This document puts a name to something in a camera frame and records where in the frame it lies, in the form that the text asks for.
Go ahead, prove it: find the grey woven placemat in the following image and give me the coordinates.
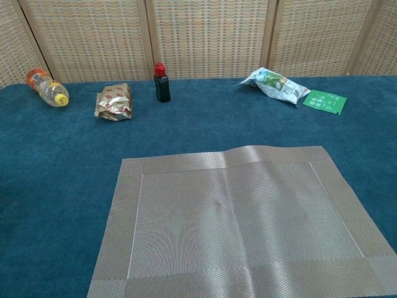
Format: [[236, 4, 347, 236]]
[[86, 145, 397, 298]]

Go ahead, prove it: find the black bottle with red cap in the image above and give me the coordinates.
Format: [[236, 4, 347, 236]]
[[153, 62, 172, 103]]

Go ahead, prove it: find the silver red snack packet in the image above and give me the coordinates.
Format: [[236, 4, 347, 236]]
[[94, 83, 133, 122]]

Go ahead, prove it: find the white green crumpled snack bag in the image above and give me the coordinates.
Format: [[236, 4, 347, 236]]
[[234, 66, 311, 109]]

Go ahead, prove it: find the woven bamboo folding screen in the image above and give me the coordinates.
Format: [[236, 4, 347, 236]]
[[0, 0, 397, 89]]

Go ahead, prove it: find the green sachet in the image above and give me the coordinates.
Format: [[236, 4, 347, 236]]
[[302, 89, 347, 115]]

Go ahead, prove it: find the blue carpet table cover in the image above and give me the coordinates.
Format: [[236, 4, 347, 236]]
[[0, 74, 397, 298]]

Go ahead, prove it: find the plastic bottle with yellow cap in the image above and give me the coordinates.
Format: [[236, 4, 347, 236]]
[[25, 68, 70, 108]]

